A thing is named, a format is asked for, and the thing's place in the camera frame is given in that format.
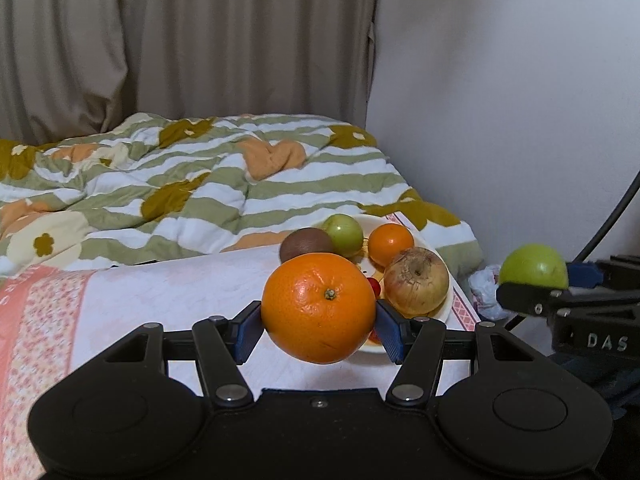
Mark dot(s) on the brown kiwi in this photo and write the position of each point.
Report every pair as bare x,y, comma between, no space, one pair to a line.
305,245

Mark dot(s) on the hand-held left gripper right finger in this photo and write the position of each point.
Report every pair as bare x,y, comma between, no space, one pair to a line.
387,327

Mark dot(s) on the small red cherry tomato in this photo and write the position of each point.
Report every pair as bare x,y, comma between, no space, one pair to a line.
373,286

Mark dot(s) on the large orange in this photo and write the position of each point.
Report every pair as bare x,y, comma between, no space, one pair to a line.
317,305

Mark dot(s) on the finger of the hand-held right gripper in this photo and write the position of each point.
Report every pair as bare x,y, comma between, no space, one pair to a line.
585,272
525,300

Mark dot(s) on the green apple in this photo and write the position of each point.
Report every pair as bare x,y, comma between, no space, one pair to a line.
342,232
532,267

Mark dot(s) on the cream oval dish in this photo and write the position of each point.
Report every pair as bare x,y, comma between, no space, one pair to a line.
369,225

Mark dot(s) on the beige curtain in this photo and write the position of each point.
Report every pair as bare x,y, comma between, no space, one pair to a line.
175,35

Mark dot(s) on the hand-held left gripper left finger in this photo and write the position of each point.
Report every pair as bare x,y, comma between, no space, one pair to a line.
247,332

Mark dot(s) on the dark blue cloth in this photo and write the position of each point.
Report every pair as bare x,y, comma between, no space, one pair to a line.
600,375

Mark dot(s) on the peach floral blanket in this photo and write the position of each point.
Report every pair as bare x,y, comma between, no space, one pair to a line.
150,300

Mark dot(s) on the orange mandarin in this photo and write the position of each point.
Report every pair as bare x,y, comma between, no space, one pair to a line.
390,245

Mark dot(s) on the crumpled white tissue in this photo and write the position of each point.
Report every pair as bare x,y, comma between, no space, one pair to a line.
485,290

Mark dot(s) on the brownish yellow apple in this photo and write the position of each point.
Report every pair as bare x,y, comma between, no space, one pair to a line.
415,280

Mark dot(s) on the green striped flower quilt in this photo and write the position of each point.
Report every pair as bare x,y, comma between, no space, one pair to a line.
200,185

